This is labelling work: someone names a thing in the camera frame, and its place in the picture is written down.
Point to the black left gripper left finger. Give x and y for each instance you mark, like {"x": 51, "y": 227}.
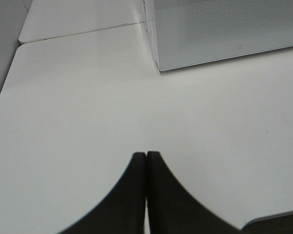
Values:
{"x": 122, "y": 211}

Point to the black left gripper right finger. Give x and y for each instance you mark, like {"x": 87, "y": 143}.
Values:
{"x": 173, "y": 210}

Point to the white microwave door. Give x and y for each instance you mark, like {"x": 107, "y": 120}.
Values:
{"x": 191, "y": 32}

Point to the white microwave oven body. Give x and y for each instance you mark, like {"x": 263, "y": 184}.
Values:
{"x": 151, "y": 32}

